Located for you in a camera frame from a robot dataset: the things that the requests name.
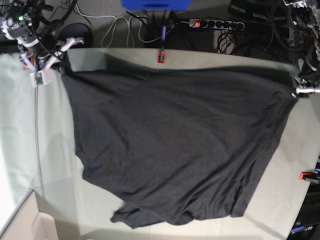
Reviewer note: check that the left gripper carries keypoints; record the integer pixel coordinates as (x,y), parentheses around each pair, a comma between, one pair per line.
(305,88)

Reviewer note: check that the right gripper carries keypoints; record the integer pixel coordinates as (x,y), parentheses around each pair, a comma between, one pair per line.
(46,59)

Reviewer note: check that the dark grey t-shirt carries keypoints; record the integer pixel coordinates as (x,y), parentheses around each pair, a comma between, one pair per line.
(180,146)

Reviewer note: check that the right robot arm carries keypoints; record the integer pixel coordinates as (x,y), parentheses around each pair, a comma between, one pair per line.
(34,34)

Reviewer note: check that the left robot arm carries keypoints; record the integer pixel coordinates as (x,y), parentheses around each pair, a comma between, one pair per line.
(305,17)

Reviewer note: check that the red black clamp left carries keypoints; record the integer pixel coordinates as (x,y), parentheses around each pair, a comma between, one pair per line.
(25,58)

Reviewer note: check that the red black clamp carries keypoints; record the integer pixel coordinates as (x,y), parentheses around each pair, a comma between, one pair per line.
(25,58)
(311,177)
(161,56)

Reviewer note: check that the round black base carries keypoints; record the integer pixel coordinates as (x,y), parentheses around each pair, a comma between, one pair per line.
(77,31)

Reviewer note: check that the blue box top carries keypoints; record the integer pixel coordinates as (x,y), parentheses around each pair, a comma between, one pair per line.
(155,4)

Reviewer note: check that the red black clamp right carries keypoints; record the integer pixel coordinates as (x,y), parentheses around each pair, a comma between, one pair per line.
(311,177)

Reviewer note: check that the light green table cloth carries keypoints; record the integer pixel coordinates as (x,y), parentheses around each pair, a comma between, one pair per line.
(37,153)

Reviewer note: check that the red black clamp top centre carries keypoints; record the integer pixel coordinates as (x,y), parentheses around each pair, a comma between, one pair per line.
(161,56)

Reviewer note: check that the black power strip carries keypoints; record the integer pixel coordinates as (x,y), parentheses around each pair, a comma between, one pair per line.
(217,24)

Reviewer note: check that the beige box corner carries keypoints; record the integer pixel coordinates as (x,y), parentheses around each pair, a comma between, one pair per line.
(27,222)

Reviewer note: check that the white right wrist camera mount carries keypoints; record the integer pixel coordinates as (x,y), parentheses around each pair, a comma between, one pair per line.
(40,75)

